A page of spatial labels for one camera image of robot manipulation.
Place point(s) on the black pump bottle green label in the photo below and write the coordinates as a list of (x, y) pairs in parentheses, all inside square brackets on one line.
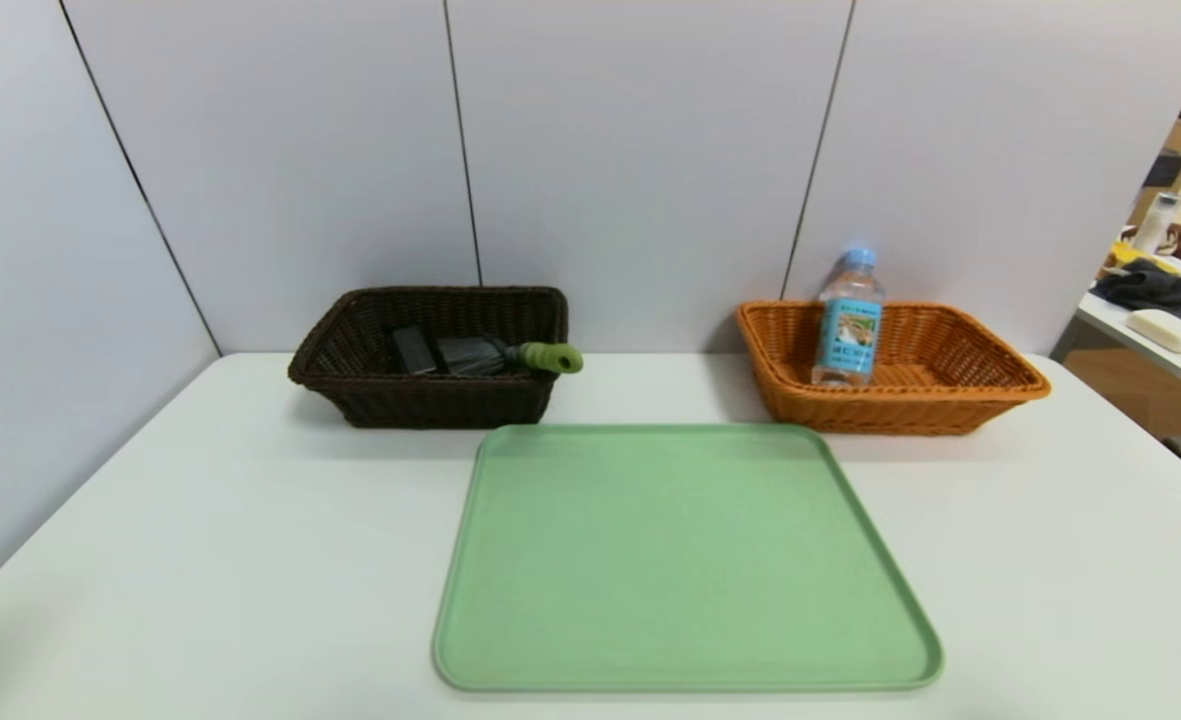
[(413, 350)]

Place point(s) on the clear water bottle blue cap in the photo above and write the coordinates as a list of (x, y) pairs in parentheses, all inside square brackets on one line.
[(848, 330)]

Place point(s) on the dark brown wicker basket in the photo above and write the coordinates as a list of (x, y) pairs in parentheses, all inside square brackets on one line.
[(430, 400)]

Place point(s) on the orange wicker basket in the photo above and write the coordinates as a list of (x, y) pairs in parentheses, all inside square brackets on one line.
[(950, 400)]

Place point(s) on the light green plastic tray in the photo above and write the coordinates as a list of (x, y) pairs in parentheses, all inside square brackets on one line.
[(690, 580)]

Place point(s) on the yellow background item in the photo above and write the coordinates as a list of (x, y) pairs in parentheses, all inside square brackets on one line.
[(1135, 255)]

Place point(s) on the dark grey cloth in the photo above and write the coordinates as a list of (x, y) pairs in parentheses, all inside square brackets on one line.
[(1160, 288)]

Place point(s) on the white soap block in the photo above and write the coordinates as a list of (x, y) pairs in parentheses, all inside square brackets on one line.
[(1168, 330)]

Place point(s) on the white plastic bottle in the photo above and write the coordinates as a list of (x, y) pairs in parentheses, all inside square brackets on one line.
[(1155, 225)]

